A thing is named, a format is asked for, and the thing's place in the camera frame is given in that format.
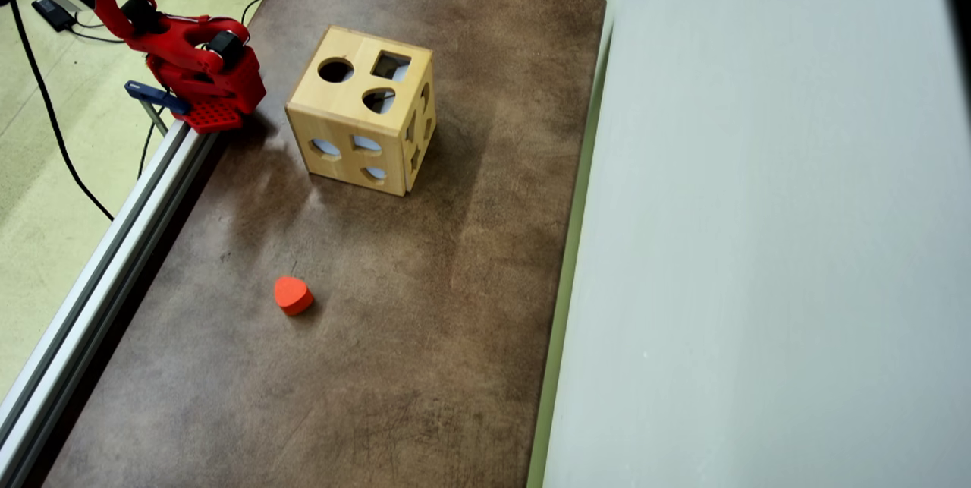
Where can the red robot arm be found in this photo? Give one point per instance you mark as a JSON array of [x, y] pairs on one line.
[[193, 55]]

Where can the wooden shape sorter box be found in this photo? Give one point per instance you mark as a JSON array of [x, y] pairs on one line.
[[356, 86]]

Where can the black power adapter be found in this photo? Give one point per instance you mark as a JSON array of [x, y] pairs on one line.
[[53, 12]]

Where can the blue clamp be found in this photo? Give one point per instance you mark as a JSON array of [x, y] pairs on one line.
[[155, 96]]

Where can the orange rounded triangle block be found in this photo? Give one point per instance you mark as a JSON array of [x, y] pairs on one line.
[[292, 294]]

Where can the aluminium rail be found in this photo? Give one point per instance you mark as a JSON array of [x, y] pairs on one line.
[[91, 298]]

